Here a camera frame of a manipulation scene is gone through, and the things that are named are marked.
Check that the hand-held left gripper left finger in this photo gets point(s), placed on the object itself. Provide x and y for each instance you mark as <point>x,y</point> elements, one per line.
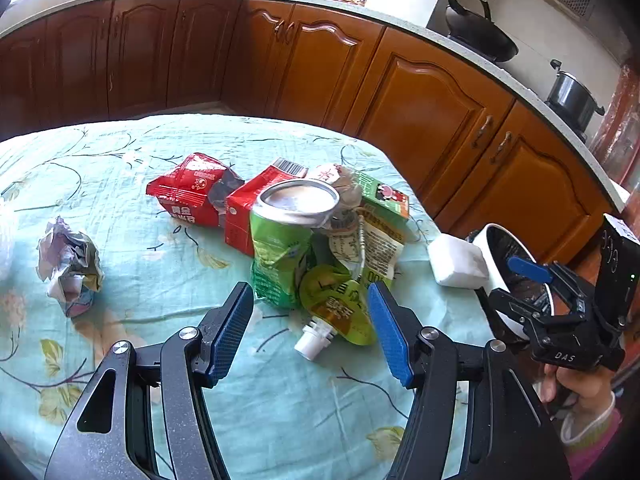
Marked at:
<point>232,330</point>

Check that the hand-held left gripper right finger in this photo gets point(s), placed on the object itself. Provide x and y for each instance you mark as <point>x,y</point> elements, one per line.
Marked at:
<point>392,335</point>

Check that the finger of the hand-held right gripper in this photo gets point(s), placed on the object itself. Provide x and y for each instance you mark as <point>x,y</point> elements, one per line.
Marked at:
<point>515,312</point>
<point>530,266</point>

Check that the white bin with black liner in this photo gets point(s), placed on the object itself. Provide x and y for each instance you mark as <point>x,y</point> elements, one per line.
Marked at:
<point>495,242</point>

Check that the yellow-green spout pouch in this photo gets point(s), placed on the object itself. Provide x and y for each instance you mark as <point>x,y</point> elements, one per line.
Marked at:
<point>335,310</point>

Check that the white tissue packet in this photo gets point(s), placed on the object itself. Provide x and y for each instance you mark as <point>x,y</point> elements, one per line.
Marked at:
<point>457,260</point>

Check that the crushed green can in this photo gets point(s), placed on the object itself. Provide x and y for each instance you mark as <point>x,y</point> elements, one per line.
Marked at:
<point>275,255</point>

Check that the clear printed plastic wrapper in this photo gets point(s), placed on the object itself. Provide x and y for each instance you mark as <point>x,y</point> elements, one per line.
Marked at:
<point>380,247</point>

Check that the red drink carton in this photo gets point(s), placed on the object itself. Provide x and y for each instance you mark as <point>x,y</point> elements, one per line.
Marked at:
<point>239,220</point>

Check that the green drink carton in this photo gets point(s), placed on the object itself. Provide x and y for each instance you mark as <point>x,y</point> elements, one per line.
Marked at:
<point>385,197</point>

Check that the red snack packet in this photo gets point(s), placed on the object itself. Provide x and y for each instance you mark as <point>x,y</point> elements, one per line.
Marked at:
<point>187,185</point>

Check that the clear plastic cup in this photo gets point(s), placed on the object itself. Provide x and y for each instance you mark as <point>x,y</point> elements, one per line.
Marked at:
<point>340,182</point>

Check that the paper ball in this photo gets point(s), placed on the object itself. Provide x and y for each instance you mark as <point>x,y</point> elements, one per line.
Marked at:
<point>70,265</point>

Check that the person's right forearm pink sleeve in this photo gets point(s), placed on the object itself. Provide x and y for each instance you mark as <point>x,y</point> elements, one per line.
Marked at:
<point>595,440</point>

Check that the person's right hand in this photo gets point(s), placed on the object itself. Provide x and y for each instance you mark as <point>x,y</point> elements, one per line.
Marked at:
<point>562,397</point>

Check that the floral teal tablecloth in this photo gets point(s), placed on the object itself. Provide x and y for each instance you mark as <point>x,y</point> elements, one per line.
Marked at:
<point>150,300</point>

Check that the dark steel stockpot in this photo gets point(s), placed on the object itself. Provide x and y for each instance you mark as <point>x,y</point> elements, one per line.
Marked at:
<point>572,92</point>

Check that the black wok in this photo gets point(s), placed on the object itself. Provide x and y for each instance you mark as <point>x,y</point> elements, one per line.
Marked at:
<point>480,35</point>

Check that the white knitted cloth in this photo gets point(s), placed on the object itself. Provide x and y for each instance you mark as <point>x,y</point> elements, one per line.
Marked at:
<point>6,240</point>

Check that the wooden base cabinets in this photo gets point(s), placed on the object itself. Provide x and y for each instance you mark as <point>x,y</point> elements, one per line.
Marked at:
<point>310,70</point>

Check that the grey kitchen countertop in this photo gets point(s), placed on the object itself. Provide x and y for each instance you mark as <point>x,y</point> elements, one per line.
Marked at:
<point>400,17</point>

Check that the red-brown door frame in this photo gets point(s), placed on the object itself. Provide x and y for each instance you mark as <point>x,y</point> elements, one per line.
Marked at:
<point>617,125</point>

